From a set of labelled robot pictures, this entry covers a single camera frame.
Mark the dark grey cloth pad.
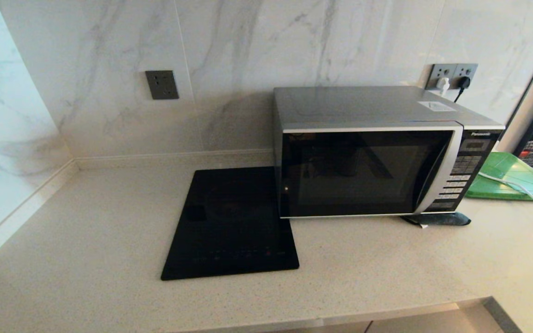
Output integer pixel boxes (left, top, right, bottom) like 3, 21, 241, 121
401, 212, 471, 228

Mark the beige cabinet front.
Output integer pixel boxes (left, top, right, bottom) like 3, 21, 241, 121
271, 321, 372, 333
367, 305, 503, 333

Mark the grey wall socket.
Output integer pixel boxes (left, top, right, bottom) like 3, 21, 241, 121
454, 63, 479, 90
145, 70, 180, 100
426, 64, 457, 91

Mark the green plastic cutting board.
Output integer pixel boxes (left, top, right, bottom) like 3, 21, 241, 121
464, 152, 533, 201

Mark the white power cable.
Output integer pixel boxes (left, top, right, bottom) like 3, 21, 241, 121
478, 172, 533, 214

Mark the silver Panasonic microwave oven body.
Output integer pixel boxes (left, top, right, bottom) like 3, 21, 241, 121
273, 86, 506, 218

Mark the black glass induction cooktop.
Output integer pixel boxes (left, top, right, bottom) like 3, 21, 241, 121
161, 166, 300, 281

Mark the black power plug with cable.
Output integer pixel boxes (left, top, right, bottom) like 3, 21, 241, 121
454, 76, 471, 102

